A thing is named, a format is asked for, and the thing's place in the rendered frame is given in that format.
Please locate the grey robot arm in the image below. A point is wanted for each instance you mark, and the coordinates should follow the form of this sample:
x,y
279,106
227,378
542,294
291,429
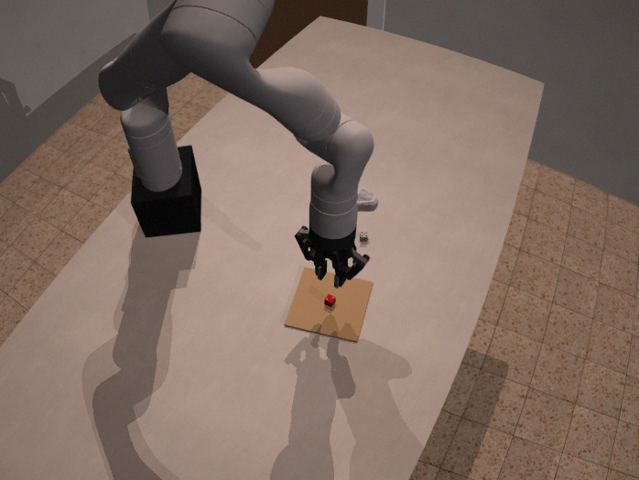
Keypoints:
x,y
214,39

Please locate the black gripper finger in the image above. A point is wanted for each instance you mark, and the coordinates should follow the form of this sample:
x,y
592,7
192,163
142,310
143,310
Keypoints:
x,y
342,271
304,243

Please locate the tan square mat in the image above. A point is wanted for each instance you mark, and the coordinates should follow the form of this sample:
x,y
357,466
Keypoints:
x,y
343,320

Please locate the red die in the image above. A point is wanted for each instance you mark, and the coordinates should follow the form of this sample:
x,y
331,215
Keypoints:
x,y
330,300

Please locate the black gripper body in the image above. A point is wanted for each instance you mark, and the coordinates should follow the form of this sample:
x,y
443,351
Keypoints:
x,y
343,245

